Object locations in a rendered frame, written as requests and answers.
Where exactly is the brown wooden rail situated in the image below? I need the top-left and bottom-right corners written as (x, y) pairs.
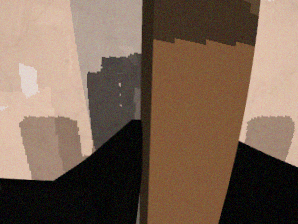
top-left (140, 0), bottom-right (261, 224)

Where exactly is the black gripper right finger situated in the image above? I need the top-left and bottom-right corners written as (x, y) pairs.
top-left (218, 141), bottom-right (298, 224)

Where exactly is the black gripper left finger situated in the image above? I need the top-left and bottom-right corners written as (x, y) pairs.
top-left (0, 119), bottom-right (142, 224)

